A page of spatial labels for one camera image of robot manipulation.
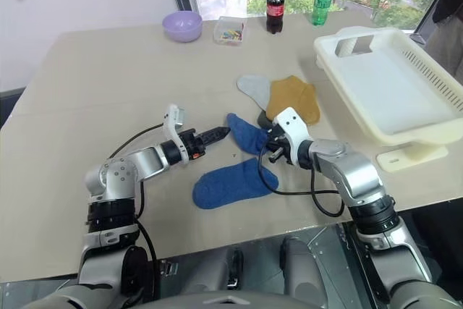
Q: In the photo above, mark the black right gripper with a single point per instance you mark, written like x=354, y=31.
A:
x=280, y=142

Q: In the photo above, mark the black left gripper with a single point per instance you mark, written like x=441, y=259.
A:
x=195, y=144

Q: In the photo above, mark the blue sock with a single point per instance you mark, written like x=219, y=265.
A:
x=231, y=186
x=247, y=135

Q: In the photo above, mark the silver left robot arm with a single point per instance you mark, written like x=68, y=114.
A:
x=144, y=160

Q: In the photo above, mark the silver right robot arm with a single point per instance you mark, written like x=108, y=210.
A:
x=347, y=168

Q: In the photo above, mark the dark grey sock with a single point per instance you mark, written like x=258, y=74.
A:
x=263, y=119

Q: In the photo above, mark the mustard yellow sock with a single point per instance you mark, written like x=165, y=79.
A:
x=293, y=95

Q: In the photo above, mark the light grey sock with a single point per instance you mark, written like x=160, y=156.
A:
x=255, y=88

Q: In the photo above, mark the cream plastic basket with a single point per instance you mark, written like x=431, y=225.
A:
x=390, y=84

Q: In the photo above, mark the cream plastic basket stand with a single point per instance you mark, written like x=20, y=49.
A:
x=408, y=157

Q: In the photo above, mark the clear box with coloured clips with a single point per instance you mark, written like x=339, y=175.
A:
x=229, y=32

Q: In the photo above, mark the purple plastic bowl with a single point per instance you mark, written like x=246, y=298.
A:
x=182, y=26

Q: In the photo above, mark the grey rounded robot leg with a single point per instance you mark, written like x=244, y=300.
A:
x=300, y=269

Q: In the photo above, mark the cola bottle with red cap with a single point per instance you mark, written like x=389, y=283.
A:
x=275, y=8

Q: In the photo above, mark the dark rounded robot torso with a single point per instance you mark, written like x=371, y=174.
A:
x=228, y=300

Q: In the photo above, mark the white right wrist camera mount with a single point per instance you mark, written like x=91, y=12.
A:
x=294, y=126

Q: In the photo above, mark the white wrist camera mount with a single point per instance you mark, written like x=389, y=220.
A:
x=173, y=121
x=294, y=126

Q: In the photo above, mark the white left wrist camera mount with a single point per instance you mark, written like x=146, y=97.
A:
x=173, y=121

